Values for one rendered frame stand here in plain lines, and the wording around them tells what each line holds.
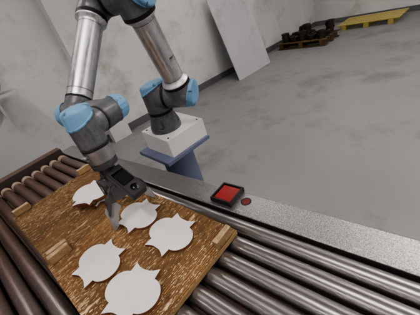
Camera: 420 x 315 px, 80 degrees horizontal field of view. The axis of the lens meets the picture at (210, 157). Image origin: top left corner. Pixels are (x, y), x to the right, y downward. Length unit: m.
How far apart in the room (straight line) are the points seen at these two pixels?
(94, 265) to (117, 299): 0.14
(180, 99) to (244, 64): 4.32
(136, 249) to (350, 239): 0.51
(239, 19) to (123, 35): 2.34
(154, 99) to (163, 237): 0.65
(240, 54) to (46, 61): 3.28
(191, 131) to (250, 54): 4.44
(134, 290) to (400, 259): 0.55
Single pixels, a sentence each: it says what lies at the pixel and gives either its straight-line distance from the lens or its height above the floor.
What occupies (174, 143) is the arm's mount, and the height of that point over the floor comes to 0.93.
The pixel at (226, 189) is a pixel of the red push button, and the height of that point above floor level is 0.93.
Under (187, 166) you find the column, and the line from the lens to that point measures 1.28.
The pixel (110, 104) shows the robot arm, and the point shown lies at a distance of 0.74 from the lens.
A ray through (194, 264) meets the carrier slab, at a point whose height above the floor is 0.94.
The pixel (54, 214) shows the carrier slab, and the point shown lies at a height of 0.94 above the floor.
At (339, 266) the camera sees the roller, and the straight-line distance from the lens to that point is 0.61.
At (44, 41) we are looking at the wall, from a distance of 4.06.
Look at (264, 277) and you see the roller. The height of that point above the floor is 0.92.
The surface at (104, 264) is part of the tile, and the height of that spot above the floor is 0.95.
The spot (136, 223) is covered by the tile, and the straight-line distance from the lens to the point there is 0.78.
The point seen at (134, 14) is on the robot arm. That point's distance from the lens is 0.92.
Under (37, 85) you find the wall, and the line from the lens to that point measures 4.00.
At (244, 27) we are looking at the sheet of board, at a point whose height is 0.82.
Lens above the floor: 1.42
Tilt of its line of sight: 31 degrees down
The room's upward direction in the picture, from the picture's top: 18 degrees counter-clockwise
